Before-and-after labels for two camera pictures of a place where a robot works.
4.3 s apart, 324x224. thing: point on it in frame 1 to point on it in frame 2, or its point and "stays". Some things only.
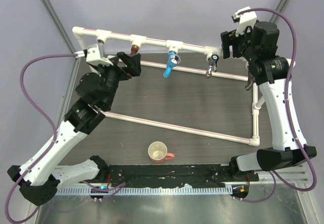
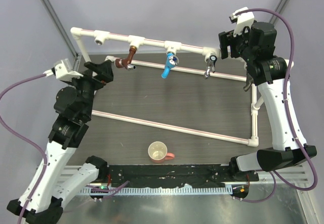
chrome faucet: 212,62 stays
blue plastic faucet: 173,59 stays
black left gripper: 132,61 to 104,71
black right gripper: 229,39 stays
